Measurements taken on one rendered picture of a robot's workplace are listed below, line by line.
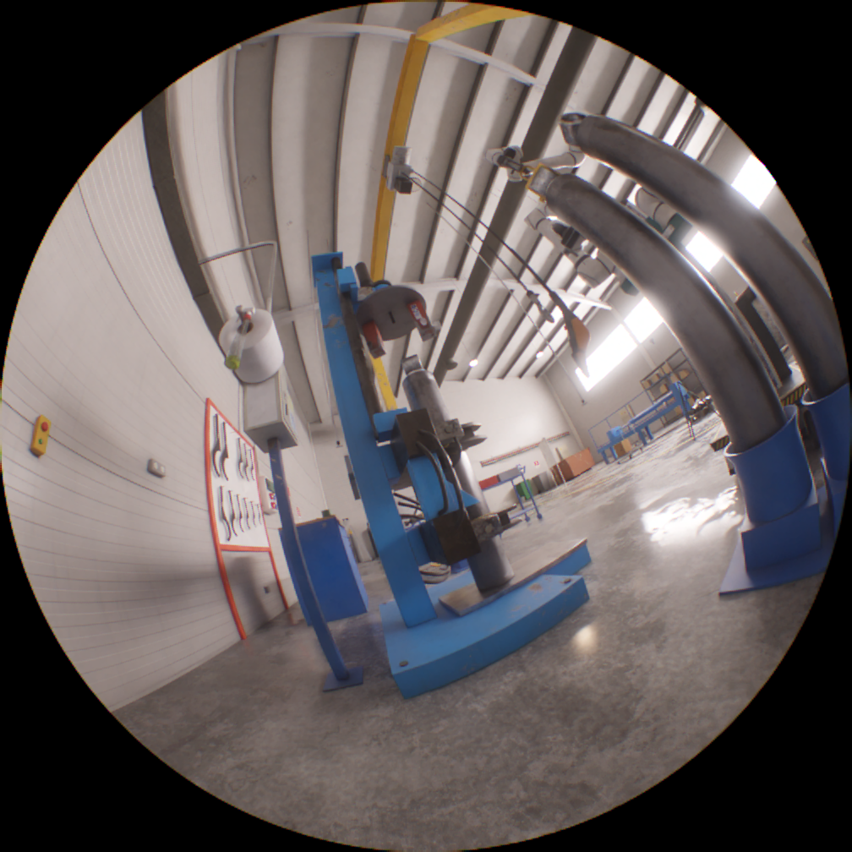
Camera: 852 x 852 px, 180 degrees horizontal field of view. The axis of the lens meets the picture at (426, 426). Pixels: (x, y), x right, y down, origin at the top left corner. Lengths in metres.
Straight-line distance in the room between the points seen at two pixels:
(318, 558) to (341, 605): 0.47
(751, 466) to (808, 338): 0.37
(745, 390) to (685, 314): 0.26
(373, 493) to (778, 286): 1.72
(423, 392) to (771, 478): 1.63
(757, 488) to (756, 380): 0.28
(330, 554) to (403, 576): 1.26
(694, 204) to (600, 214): 0.34
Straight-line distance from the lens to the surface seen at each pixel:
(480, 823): 0.66
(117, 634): 1.73
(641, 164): 1.06
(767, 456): 0.88
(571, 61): 6.85
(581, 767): 0.68
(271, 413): 1.27
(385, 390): 4.68
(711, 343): 0.87
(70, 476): 1.68
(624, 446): 7.89
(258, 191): 6.66
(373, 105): 6.79
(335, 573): 2.53
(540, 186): 1.33
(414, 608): 1.41
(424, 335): 1.92
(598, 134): 1.18
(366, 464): 1.42
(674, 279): 0.91
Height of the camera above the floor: 0.58
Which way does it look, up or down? 20 degrees up
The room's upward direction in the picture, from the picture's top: 21 degrees counter-clockwise
